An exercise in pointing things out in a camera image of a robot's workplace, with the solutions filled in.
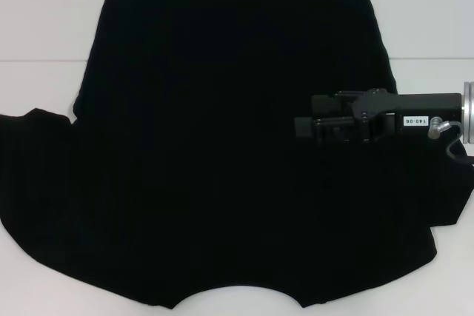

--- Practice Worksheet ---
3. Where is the black shirt with FREE print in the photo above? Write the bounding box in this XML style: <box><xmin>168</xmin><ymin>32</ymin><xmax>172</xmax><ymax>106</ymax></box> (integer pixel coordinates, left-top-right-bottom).
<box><xmin>0</xmin><ymin>0</ymin><xmax>474</xmax><ymax>312</ymax></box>

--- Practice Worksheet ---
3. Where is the grey right gripper cable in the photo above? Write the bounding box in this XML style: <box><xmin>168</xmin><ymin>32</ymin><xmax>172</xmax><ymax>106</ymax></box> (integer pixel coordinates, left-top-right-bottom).
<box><xmin>427</xmin><ymin>117</ymin><xmax>474</xmax><ymax>165</ymax></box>

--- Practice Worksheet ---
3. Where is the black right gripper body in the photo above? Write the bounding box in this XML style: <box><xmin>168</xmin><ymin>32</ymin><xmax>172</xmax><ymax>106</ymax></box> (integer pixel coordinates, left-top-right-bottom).
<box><xmin>351</xmin><ymin>88</ymin><xmax>464</xmax><ymax>144</ymax></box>

